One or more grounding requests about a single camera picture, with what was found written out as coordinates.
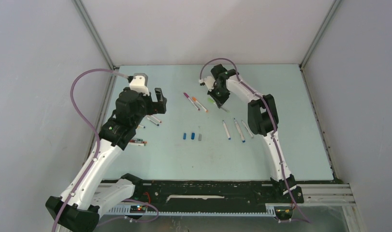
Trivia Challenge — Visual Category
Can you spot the green cap marker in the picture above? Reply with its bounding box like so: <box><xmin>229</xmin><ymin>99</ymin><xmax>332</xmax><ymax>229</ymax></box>
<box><xmin>208</xmin><ymin>98</ymin><xmax>230</xmax><ymax>113</ymax></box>

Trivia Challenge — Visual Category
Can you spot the green red marker cluster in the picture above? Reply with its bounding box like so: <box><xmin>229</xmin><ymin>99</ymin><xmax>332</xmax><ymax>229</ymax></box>
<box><xmin>129</xmin><ymin>139</ymin><xmax>147</xmax><ymax>146</ymax></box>

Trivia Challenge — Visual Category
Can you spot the orange cap marker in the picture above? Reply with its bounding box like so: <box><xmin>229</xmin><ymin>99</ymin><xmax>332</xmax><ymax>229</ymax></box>
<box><xmin>192</xmin><ymin>97</ymin><xmax>208</xmax><ymax>113</ymax></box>

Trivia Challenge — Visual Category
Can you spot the dark blue cap marker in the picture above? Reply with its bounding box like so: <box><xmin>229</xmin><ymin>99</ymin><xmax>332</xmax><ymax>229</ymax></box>
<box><xmin>146</xmin><ymin>117</ymin><xmax>160</xmax><ymax>126</ymax></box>

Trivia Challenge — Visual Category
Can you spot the purple cap marker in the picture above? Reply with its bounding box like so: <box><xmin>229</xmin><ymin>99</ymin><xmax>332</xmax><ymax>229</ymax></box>
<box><xmin>183</xmin><ymin>92</ymin><xmax>200</xmax><ymax>111</ymax></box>

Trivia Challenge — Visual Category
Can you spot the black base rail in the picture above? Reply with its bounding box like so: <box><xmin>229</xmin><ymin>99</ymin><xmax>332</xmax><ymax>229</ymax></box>
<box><xmin>131</xmin><ymin>180</ymin><xmax>304</xmax><ymax>214</ymax></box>

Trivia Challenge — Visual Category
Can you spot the light blue marker body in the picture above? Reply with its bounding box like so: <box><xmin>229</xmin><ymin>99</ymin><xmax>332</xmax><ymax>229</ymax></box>
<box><xmin>222</xmin><ymin>120</ymin><xmax>231</xmax><ymax>140</ymax></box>

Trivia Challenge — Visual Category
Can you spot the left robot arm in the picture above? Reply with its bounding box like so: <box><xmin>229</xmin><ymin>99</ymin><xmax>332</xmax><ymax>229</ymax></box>
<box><xmin>45</xmin><ymin>87</ymin><xmax>167</xmax><ymax>232</ymax></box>

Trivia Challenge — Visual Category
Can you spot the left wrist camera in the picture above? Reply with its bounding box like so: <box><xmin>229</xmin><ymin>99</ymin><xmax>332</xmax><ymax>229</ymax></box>
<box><xmin>129</xmin><ymin>73</ymin><xmax>150</xmax><ymax>96</ymax></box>

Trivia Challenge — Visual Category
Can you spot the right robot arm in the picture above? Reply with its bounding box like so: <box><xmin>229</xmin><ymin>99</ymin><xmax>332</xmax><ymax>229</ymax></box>
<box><xmin>199</xmin><ymin>64</ymin><xmax>297</xmax><ymax>202</ymax></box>

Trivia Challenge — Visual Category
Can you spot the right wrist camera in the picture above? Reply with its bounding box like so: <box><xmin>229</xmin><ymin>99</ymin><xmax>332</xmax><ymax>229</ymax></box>
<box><xmin>199</xmin><ymin>76</ymin><xmax>216</xmax><ymax>91</ymax></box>

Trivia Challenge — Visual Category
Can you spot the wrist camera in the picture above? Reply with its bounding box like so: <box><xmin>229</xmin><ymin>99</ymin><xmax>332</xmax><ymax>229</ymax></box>
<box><xmin>129</xmin><ymin>73</ymin><xmax>150</xmax><ymax>96</ymax></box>
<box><xmin>199</xmin><ymin>76</ymin><xmax>216</xmax><ymax>91</ymax></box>

